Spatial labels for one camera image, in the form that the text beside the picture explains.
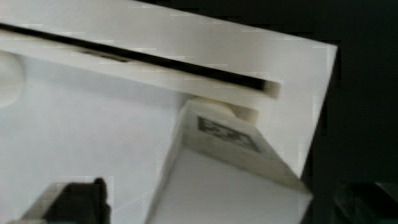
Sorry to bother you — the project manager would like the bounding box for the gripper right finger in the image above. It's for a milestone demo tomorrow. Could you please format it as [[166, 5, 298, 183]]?
[[330, 182, 398, 224]]

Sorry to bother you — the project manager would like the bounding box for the white U-shaped obstacle fence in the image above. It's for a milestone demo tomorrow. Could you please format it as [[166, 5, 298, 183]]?
[[0, 0, 337, 172]]

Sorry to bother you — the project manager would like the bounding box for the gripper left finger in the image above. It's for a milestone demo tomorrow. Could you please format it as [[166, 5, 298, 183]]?
[[15, 178, 111, 224]]

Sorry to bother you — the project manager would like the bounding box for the white table leg with tag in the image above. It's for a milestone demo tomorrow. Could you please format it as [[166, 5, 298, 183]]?
[[143, 98, 312, 224]]

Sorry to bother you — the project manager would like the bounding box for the white square tabletop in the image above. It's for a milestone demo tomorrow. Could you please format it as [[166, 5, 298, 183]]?
[[0, 30, 266, 224]]

